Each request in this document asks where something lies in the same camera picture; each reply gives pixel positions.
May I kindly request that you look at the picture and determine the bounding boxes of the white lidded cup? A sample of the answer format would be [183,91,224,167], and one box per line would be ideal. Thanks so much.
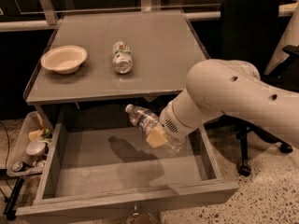
[26,139,46,157]

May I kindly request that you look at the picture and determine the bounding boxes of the green soda can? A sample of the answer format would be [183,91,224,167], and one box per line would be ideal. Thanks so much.
[112,41,133,75]

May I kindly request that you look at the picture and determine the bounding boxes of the black office chair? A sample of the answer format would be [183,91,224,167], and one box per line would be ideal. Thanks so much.
[205,0,299,177]

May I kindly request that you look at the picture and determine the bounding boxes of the metal drawer handle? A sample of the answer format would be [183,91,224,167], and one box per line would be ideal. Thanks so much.
[125,204,159,224]

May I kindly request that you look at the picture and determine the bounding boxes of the grey wooden open drawer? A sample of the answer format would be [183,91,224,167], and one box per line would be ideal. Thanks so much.
[17,112,238,224]

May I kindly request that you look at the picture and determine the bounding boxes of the metal railing bar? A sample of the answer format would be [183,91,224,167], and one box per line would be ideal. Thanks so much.
[0,0,299,33]

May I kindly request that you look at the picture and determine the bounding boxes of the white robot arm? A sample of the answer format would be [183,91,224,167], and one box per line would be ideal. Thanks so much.
[147,59,299,147]

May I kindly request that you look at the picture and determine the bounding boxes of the grey counter cabinet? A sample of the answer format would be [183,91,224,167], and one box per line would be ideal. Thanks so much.
[24,10,209,119]

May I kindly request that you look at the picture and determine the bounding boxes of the black stand leg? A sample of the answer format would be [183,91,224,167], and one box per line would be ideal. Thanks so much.
[3,177,24,220]

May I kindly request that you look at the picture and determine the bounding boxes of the yellow item in bin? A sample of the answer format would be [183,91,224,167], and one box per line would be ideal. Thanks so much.
[28,129,44,141]

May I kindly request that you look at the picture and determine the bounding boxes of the white paper bowl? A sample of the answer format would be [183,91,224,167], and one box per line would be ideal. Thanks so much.
[41,46,87,75]

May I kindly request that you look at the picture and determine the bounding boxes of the clear plastic bin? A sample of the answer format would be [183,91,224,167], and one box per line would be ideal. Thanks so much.
[7,111,52,177]

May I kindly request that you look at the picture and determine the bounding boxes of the small can in bin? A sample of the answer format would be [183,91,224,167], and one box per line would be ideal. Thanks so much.
[12,161,25,173]

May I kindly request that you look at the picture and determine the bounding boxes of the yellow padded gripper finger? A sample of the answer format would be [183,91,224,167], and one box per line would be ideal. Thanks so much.
[146,123,171,148]

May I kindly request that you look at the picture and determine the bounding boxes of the clear plastic water bottle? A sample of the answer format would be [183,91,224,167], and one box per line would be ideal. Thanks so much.
[125,104,186,156]

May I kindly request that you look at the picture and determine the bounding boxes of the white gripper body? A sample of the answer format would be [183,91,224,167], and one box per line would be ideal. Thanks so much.
[160,90,219,139]

